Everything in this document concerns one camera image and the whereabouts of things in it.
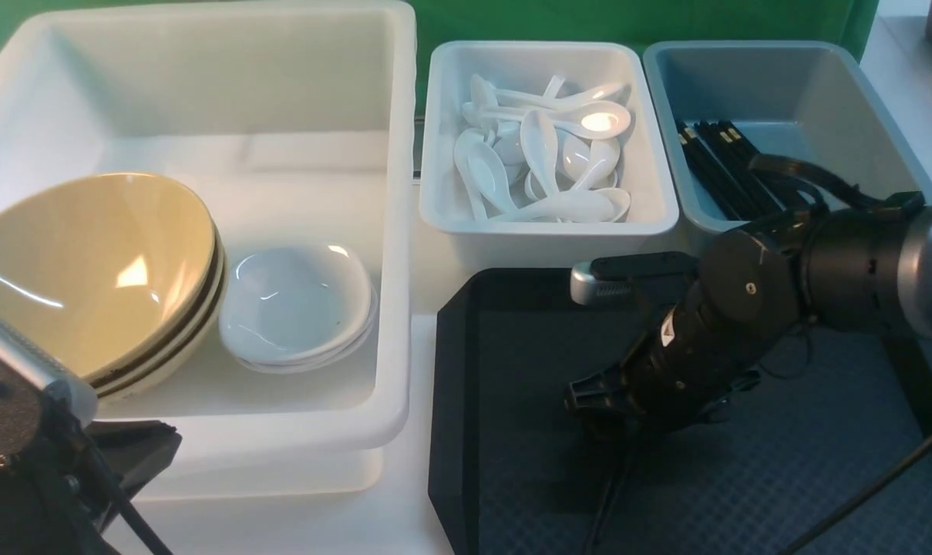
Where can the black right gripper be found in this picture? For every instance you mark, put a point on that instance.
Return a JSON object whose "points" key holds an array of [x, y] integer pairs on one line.
{"points": [[690, 355]]}

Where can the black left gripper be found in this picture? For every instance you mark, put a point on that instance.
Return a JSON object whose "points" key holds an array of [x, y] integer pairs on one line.
{"points": [[39, 514]]}

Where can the beige noodle bowl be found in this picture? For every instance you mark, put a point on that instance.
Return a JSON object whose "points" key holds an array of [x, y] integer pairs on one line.
{"points": [[97, 270], [176, 340]]}

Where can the white square sauce dish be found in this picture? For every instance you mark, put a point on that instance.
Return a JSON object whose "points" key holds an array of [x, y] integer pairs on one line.
{"points": [[289, 304]]}

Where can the white ceramic soup spoon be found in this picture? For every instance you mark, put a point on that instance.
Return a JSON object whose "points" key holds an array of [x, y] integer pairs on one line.
{"points": [[579, 206]]}

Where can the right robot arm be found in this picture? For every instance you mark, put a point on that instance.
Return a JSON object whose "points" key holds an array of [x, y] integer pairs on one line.
{"points": [[868, 271]]}

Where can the beige noodle bowl in tub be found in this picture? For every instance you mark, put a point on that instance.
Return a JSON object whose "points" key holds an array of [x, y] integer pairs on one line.
{"points": [[176, 340]]}

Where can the white spoon with bright bowl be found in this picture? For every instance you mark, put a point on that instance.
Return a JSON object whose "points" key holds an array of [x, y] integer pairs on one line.
{"points": [[600, 120]]}

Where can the white spoon front of bin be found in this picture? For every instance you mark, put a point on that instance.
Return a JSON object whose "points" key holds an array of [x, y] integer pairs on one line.
{"points": [[620, 201]]}

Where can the white spoon of bin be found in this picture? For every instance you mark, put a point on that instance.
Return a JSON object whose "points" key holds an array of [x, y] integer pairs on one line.
{"points": [[620, 201], [539, 143], [483, 174]]}

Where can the bundle of black chopsticks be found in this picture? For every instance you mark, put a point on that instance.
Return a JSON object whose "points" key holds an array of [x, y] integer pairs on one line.
{"points": [[718, 156]]}

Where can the white sauce dish in tub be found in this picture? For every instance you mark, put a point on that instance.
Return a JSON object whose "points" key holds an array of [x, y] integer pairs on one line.
{"points": [[320, 361]]}

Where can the blue-grey chopstick bin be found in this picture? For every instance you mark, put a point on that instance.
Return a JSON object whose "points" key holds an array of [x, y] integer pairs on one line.
{"points": [[803, 99]]}

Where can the white spoon bin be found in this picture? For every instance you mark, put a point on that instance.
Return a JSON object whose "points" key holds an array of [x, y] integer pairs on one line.
{"points": [[528, 66]]}

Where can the white spoon centre of bin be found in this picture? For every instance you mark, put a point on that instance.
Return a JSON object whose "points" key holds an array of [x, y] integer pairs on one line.
{"points": [[539, 143]]}

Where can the black serving tray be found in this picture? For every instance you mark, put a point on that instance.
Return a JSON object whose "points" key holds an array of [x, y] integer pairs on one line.
{"points": [[510, 472]]}

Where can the white spoon left of bin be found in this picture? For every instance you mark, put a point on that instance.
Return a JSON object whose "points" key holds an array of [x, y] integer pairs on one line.
{"points": [[483, 174]]}

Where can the large white plastic tub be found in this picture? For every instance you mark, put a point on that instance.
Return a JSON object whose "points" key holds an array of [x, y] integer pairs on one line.
{"points": [[293, 121]]}

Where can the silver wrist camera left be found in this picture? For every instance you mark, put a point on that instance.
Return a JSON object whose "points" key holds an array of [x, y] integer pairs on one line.
{"points": [[47, 375]]}

